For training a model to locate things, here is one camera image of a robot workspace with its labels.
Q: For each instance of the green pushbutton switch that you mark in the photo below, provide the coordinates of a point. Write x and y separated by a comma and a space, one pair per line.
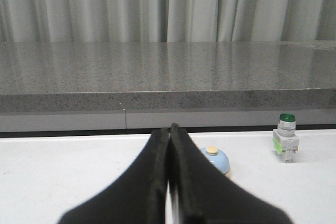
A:
284, 138

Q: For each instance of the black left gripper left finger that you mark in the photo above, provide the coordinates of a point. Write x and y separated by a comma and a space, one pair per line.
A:
137, 196

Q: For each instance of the grey curtain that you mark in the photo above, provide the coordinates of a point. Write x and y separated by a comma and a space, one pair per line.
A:
166, 20

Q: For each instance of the grey stone counter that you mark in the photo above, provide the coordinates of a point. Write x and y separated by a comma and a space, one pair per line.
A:
68, 86

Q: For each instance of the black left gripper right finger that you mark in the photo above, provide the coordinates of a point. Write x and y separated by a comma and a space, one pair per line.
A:
200, 193

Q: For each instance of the blue and cream call bell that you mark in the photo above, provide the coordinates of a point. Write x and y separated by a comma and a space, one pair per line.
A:
217, 158

